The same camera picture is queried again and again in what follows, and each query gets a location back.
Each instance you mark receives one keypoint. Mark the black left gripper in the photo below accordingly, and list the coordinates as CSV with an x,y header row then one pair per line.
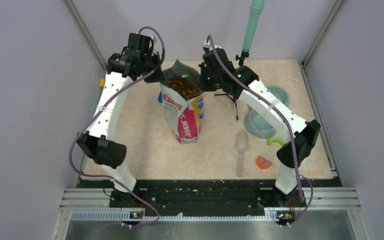
x,y
156,76

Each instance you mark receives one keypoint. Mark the yellow clip on frame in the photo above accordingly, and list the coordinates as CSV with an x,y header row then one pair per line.
x,y
102,83

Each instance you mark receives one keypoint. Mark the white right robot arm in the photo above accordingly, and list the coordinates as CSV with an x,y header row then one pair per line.
x,y
243,84

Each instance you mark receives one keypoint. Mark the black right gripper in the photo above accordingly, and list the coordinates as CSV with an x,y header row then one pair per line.
x,y
204,87

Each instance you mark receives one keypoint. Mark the aluminium frame rail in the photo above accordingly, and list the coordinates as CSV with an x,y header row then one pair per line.
x,y
93,204

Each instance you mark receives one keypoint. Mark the pink pet food bag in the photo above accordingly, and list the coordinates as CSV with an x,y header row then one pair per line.
x,y
183,102

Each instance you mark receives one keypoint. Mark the orange semicircle toy block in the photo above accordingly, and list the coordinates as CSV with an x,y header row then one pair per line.
x,y
263,163

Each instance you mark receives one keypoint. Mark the blue toy block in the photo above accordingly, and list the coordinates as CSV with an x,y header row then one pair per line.
x,y
160,97

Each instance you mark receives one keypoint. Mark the black tripod stand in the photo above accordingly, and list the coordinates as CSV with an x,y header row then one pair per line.
x,y
225,82

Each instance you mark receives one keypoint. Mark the green curved toy piece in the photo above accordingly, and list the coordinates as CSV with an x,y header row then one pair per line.
x,y
273,140

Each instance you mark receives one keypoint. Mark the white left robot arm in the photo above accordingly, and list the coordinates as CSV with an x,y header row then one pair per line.
x,y
98,141

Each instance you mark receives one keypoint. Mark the clear plastic scoop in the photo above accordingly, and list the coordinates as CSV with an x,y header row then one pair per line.
x,y
241,145

